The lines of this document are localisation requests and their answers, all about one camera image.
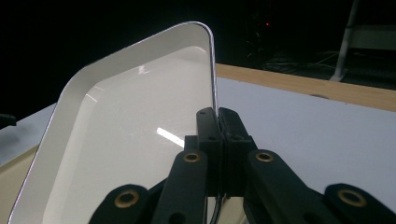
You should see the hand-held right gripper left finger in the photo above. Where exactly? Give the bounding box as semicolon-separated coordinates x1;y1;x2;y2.
184;106;224;198

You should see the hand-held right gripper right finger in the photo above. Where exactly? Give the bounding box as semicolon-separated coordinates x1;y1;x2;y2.
218;106;259;198

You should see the white plastic tray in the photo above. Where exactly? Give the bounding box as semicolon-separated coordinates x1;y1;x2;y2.
7;21;219;224

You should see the beige plastic tray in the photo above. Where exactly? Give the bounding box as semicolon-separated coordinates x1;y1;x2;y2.
0;144;248;224

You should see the white table cover sheet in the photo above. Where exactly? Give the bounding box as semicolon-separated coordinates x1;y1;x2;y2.
0;77;396;216

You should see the grey metal stand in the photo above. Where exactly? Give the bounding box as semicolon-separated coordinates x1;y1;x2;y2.
329;0;396;83

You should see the bundle of dark cables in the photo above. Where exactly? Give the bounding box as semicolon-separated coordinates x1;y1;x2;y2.
261;50;341;74

